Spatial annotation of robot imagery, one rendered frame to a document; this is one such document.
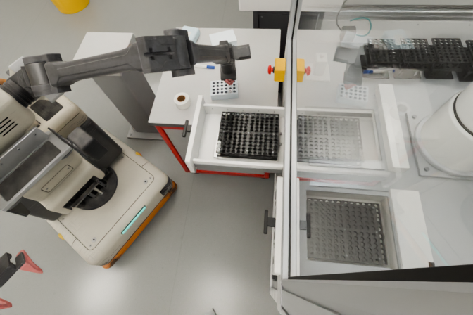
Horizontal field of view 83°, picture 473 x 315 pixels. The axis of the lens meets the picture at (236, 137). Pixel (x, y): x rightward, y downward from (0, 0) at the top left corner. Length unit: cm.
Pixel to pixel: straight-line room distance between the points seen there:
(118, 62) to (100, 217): 122
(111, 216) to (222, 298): 79
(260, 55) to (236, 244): 112
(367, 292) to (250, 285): 160
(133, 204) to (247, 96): 91
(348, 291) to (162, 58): 55
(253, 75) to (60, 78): 83
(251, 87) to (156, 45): 73
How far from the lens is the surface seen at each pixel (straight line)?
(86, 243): 176
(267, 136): 102
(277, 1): 157
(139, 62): 63
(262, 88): 129
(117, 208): 173
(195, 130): 100
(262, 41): 149
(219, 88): 125
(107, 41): 173
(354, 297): 21
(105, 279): 200
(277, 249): 85
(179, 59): 66
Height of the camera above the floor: 177
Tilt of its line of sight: 62 degrees down
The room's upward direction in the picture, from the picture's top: 9 degrees counter-clockwise
